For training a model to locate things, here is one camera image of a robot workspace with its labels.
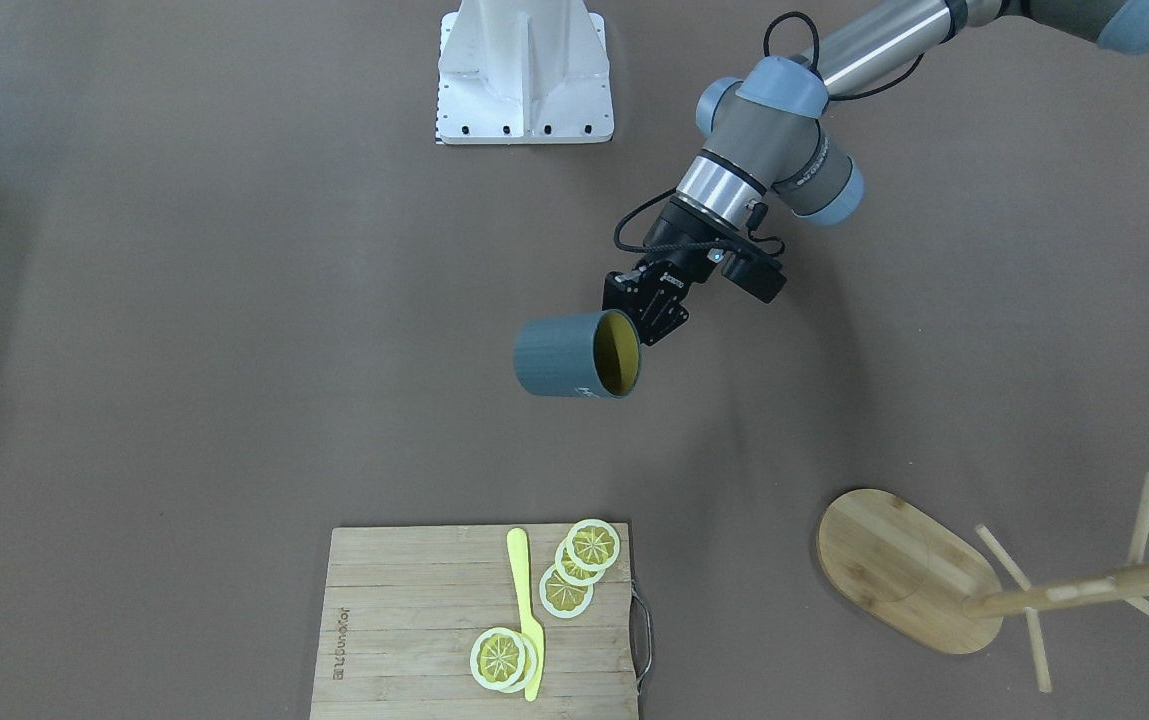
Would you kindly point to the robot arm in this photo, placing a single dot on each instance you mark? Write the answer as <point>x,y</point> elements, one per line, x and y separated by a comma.
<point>764,136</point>

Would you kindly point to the wooden cutting board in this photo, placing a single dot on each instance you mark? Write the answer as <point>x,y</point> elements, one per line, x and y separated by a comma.
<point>403,607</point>

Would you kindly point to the dark blue mug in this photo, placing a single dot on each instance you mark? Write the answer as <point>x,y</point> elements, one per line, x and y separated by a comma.
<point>590,355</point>

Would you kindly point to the wooden cup rack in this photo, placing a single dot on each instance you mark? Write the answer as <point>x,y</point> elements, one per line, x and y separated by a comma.
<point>913,574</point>

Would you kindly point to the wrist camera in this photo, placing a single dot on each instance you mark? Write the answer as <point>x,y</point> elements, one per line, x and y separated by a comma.
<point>753,264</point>

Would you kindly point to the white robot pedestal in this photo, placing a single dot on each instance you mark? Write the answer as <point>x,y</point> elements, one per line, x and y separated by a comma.
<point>523,73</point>

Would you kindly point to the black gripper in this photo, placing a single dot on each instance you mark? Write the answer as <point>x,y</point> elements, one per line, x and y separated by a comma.
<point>679,240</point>

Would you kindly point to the yellow plastic knife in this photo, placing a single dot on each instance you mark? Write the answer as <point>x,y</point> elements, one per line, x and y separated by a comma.
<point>518,554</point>

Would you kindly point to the lemon slice by knife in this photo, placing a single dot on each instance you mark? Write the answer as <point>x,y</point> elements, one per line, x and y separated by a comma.
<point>503,660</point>

